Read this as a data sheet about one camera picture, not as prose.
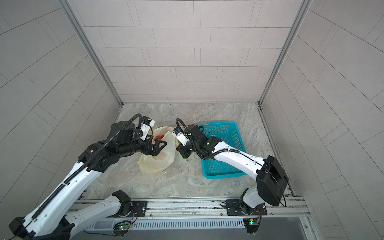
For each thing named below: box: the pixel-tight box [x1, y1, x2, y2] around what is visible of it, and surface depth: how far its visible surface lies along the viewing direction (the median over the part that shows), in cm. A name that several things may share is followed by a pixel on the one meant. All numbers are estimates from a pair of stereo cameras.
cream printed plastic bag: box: [137, 126, 188, 174], surface depth 74 cm
